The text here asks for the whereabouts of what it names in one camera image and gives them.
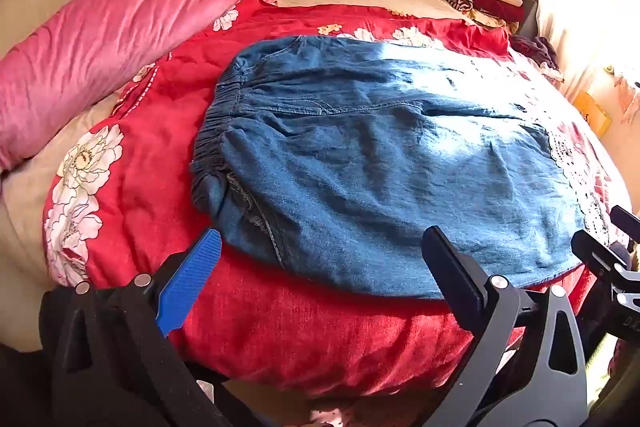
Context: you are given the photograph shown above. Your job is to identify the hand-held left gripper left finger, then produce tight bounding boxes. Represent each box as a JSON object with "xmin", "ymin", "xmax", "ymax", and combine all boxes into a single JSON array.
[{"xmin": 44, "ymin": 228, "xmax": 261, "ymax": 427}]

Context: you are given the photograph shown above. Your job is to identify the patterned pink cloth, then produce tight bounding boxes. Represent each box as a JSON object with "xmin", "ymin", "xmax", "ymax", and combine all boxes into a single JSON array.
[{"xmin": 607, "ymin": 67, "xmax": 640, "ymax": 122}]

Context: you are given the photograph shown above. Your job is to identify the red floral blanket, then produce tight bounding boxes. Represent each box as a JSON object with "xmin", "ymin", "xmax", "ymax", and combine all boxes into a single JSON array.
[{"xmin": 42, "ymin": 0, "xmax": 631, "ymax": 400}]

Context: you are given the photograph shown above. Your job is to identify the yellow box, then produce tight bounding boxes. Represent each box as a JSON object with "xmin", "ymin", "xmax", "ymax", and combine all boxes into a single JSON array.
[{"xmin": 575, "ymin": 91, "xmax": 612, "ymax": 138}]

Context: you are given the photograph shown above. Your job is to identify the pink quilt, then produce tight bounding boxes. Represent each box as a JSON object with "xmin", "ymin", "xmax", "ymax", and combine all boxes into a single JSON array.
[{"xmin": 0, "ymin": 0, "xmax": 296, "ymax": 172}]

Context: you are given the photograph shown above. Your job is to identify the blue denim pants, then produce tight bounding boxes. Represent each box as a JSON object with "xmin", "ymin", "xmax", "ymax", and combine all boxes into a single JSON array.
[{"xmin": 190, "ymin": 36, "xmax": 623, "ymax": 300}]

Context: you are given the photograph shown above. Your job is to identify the dark purple clothing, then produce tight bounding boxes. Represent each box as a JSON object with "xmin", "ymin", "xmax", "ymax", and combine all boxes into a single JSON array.
[{"xmin": 510, "ymin": 34, "xmax": 563, "ymax": 80}]

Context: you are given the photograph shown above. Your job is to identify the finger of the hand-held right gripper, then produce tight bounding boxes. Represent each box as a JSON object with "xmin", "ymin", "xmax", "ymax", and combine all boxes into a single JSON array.
[
  {"xmin": 610, "ymin": 205, "xmax": 640, "ymax": 235},
  {"xmin": 570, "ymin": 229, "xmax": 632, "ymax": 280}
]

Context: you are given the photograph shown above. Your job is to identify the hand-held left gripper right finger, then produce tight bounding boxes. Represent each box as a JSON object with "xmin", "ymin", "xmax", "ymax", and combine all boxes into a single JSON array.
[{"xmin": 421, "ymin": 226, "xmax": 591, "ymax": 427}]

